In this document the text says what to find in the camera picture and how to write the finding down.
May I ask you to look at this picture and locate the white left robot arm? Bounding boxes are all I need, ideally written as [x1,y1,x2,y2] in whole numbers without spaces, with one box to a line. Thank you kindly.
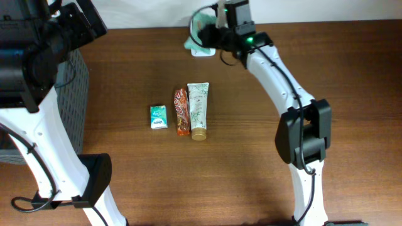
[1,1,128,225]

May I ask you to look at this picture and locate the orange snack bar wrapper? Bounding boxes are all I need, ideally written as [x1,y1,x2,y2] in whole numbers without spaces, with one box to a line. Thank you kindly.
[173,89,190,136]

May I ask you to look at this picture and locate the green wet wipes pack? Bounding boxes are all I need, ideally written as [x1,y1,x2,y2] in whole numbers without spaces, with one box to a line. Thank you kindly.
[184,13,217,57]

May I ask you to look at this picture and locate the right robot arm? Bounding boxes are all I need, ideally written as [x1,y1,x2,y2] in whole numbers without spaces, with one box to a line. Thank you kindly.
[191,1,332,225]

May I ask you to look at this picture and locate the small green tissue pack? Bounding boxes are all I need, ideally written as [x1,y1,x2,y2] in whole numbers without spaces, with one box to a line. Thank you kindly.
[150,105,168,129]

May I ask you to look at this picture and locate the white cream tube gold cap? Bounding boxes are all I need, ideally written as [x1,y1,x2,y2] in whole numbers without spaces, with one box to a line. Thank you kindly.
[187,82,209,141]

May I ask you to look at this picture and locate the grey plastic basket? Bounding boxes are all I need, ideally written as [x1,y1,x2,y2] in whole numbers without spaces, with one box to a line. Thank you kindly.
[1,49,89,164]

